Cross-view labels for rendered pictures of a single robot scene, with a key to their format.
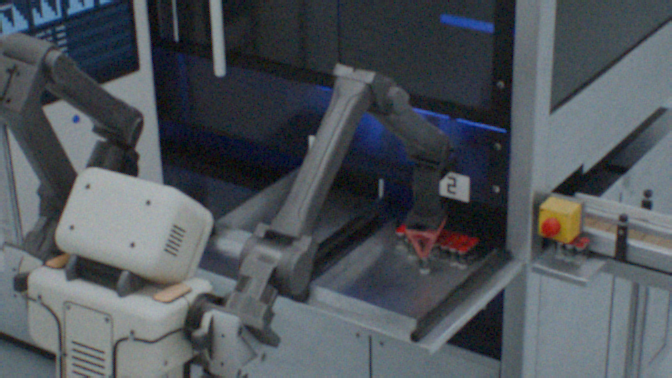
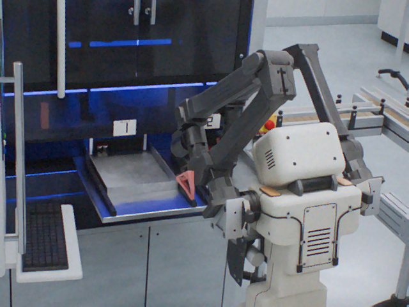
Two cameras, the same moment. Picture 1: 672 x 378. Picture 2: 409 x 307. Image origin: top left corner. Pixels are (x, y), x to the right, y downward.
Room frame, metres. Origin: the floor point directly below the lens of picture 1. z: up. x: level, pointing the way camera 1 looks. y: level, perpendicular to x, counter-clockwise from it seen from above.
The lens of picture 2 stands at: (1.13, 2.12, 2.18)
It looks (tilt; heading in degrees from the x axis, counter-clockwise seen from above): 25 degrees down; 302
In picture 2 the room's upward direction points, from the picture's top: 5 degrees clockwise
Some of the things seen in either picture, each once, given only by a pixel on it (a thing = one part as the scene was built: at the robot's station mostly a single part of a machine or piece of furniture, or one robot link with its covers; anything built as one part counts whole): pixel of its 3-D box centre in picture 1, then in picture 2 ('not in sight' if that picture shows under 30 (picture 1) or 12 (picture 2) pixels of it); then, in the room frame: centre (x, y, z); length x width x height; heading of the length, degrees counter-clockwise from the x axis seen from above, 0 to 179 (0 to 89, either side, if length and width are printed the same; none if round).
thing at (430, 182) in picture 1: (427, 176); (231, 114); (2.50, -0.21, 1.11); 0.07 x 0.06 x 0.07; 151
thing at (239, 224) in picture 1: (304, 212); (130, 167); (2.76, 0.05, 0.90); 0.34 x 0.26 x 0.04; 145
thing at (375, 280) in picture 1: (404, 272); (226, 172); (2.47, -0.16, 0.90); 0.34 x 0.26 x 0.04; 145
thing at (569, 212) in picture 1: (561, 218); (264, 120); (2.51, -0.50, 1.00); 0.08 x 0.07 x 0.07; 145
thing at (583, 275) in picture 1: (572, 262); not in sight; (2.54, -0.54, 0.87); 0.14 x 0.13 x 0.02; 145
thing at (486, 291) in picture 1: (348, 254); (179, 178); (2.60, -0.05, 0.87); 0.70 x 0.48 x 0.02; 55
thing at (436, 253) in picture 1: (431, 248); not in sight; (2.56, -0.23, 0.90); 0.18 x 0.02 x 0.05; 55
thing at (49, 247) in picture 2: not in sight; (43, 234); (2.75, 0.50, 0.82); 0.40 x 0.14 x 0.02; 137
